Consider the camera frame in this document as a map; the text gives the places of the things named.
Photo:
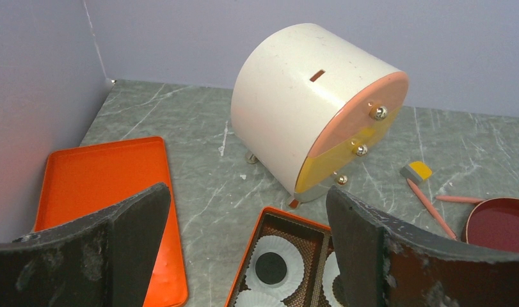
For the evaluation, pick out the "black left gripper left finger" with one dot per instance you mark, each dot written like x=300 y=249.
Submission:
x=105 y=258

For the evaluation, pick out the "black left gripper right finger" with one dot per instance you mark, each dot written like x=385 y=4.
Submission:
x=385 y=261

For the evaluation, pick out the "black round cookie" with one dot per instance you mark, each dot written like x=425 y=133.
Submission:
x=270 y=268

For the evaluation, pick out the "white paper cup back middle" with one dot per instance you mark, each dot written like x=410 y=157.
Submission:
x=332 y=291

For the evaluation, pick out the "white paper cup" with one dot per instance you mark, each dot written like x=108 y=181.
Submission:
x=293 y=259
x=250 y=298
x=332 y=291

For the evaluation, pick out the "pink chopstick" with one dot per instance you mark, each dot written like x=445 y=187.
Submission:
x=460 y=199
x=430 y=208

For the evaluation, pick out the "orange tin lid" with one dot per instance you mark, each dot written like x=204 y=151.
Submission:
x=83 y=180

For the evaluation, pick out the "orange cookie tin box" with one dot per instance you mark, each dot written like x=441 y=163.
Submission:
x=314 y=242

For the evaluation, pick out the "yellow grey eraser block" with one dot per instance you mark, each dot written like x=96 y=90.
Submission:
x=416 y=171

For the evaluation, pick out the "white paper cup back left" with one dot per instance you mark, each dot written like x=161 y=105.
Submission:
x=293 y=259

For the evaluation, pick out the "red round plate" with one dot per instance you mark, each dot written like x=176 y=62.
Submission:
x=494 y=224

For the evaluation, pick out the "white paper cup front left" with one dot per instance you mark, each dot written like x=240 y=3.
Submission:
x=250 y=298

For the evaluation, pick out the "white round drawer cabinet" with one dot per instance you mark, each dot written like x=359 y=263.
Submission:
x=307 y=102

